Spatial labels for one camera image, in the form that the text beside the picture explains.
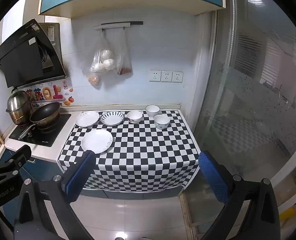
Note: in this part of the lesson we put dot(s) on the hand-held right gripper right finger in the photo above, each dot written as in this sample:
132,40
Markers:
212,177

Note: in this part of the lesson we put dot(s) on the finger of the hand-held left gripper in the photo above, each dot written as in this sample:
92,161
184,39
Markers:
19,158

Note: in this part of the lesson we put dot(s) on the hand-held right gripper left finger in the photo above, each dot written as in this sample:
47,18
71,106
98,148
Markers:
79,180

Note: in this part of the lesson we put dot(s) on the large white plate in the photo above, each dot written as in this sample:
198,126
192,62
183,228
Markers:
96,141

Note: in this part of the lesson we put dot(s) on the white plate floral print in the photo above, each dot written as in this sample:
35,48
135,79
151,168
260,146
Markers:
87,119

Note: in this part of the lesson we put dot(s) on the white plate blue stripes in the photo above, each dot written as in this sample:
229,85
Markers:
112,118

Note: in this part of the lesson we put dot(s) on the white bowl blue floral print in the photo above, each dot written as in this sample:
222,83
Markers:
161,121

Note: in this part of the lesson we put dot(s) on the white bowl red floral print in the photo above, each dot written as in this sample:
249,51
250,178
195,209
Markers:
134,116

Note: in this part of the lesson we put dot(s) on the white bowl dark rim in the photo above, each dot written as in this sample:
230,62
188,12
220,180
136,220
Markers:
152,110

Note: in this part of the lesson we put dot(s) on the black induction cooktop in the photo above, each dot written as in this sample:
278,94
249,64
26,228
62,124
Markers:
51,136

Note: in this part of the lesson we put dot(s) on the steel steamer pot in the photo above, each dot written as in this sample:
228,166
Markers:
18,105

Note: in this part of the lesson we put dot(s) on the dark frying pan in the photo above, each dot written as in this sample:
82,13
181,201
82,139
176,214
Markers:
44,112

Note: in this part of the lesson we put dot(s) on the blue base cabinet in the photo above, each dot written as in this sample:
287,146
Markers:
138,194

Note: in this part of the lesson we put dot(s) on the black white checkered tablecloth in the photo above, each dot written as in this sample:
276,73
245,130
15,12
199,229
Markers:
143,155

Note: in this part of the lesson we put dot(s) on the glass sliding door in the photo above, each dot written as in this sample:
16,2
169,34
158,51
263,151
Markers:
250,105

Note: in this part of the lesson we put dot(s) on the black range hood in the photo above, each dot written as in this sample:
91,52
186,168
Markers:
20,55

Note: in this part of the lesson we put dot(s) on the small bag with orange contents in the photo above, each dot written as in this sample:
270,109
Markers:
93,80

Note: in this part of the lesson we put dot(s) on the plastic bag with red contents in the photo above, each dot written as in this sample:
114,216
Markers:
124,67

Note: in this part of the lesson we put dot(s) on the plastic bag of white buns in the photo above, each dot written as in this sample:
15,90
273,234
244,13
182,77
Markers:
103,60

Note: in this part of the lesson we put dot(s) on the colourful wall stickers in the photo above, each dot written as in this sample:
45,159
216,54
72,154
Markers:
54,93

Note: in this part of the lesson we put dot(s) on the white wall socket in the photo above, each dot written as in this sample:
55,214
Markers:
155,76
177,77
166,76

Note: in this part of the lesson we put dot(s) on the wall hook rail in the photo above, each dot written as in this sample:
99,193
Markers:
118,25

